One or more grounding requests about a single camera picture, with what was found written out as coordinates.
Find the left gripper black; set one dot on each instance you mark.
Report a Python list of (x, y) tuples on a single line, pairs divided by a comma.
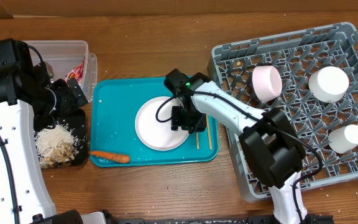
[(72, 98)]

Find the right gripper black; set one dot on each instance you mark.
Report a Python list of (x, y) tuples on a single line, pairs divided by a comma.
[(178, 121)]

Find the red foil snack wrapper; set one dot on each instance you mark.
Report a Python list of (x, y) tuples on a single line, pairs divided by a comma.
[(76, 73)]

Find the pink round plate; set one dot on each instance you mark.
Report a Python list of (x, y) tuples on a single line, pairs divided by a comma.
[(153, 134)]

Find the pink bowl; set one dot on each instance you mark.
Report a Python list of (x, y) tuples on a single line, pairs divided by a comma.
[(267, 83)]

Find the white small bowl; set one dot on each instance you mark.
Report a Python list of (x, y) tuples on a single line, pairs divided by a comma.
[(328, 84)]

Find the white cup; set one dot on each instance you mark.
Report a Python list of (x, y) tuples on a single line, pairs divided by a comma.
[(344, 139)]

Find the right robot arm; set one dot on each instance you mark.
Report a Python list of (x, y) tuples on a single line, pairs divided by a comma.
[(272, 151)]

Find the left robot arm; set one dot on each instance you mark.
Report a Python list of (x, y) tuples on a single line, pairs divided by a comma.
[(23, 195)]

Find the black waste tray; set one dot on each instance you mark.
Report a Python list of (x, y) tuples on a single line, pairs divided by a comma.
[(76, 121)]

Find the clear plastic waste bin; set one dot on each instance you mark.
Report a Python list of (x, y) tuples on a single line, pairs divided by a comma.
[(61, 59)]

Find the grey dishwasher rack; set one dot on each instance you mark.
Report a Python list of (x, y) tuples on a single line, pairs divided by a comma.
[(297, 55)]

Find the wooden chopstick right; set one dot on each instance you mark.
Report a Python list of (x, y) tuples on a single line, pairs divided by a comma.
[(209, 133)]

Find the wooden chopstick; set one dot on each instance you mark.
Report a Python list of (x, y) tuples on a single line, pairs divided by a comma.
[(197, 141), (209, 133)]

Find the wooden chopstick left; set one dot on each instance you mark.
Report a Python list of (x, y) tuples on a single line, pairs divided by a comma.
[(197, 141)]

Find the teal plastic tray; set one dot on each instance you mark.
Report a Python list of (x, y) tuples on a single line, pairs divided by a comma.
[(115, 105)]

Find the food scraps and rice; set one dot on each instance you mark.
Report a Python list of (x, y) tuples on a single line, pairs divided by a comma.
[(56, 147)]

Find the orange carrot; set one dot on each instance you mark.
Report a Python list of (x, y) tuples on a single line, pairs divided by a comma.
[(119, 158)]

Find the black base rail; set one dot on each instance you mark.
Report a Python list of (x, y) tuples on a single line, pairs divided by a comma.
[(105, 217)]

